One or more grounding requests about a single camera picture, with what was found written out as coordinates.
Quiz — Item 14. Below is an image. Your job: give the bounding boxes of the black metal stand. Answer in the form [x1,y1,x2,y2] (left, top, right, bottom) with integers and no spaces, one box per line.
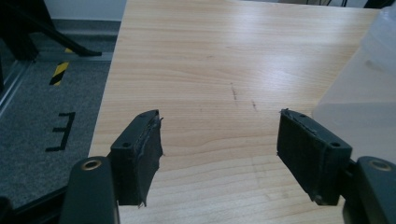
[0,0,103,62]

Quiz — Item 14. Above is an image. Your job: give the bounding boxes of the yellow black striped floor tape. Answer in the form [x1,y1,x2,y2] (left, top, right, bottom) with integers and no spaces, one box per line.
[49,48,73,87]

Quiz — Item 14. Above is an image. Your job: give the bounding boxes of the clear plastic storage box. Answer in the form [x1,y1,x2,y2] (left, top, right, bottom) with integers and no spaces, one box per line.
[312,6,396,164]

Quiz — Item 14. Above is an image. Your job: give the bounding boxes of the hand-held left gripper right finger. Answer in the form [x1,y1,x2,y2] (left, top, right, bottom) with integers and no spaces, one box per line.
[276,108,353,206]

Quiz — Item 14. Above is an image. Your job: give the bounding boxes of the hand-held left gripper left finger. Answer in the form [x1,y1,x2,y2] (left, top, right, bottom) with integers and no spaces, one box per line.
[109,109,164,208]

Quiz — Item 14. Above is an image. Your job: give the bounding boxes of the black floor tape marks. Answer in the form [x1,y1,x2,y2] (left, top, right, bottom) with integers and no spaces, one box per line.
[45,111,77,153]

